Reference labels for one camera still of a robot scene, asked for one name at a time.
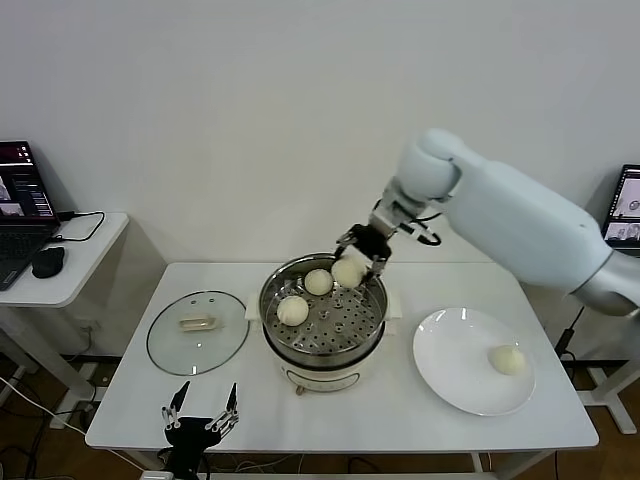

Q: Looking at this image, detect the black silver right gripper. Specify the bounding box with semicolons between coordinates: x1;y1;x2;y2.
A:
334;183;417;280

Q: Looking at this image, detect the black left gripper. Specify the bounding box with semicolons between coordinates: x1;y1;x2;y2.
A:
160;380;241;477

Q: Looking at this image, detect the white steamed baozi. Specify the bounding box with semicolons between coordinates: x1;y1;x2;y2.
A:
331;257;366;290
276;295;310;327
487;344;528;377
304;268;333;296

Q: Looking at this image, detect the round glass pot lid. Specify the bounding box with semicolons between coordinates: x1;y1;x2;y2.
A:
145;290;250;377

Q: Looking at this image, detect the perforated steel steamer basket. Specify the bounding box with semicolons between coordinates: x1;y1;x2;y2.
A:
244;254;404;355

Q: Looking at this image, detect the cream electric cooker pot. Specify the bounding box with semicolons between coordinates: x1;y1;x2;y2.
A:
249;319;400;399

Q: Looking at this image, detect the white round plate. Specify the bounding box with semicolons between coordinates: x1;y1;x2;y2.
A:
412;306;537;417

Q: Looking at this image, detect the white side table with mouse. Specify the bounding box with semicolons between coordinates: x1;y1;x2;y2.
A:
0;212;130;432

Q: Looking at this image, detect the black computer mouse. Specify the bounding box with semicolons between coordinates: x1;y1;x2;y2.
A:
31;246;67;280

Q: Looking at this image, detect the black laptop with red screen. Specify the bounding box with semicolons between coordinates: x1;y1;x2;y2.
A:
0;141;62;293

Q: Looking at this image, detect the black laptop with grey screen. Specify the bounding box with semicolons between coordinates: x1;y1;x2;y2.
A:
602;163;640;259

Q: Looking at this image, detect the white floor cable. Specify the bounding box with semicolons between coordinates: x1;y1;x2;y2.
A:
0;374;89;436

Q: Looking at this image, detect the black cable with power adapter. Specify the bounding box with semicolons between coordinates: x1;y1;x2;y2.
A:
555;304;586;362

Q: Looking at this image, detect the black laptop cable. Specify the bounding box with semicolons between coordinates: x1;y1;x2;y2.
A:
47;211;106;245

